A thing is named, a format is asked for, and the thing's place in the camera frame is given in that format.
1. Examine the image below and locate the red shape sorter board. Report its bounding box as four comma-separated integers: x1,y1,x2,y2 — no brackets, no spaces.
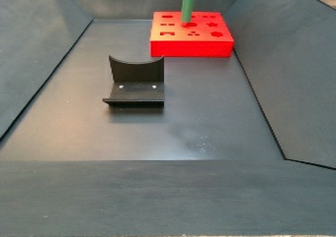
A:
150,12,234,58

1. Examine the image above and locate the green round cylinder peg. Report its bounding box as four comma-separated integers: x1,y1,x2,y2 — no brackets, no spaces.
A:
182,0,196,23

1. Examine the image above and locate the black curved holder bracket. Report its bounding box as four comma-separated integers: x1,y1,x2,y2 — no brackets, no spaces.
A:
103,57,166,107

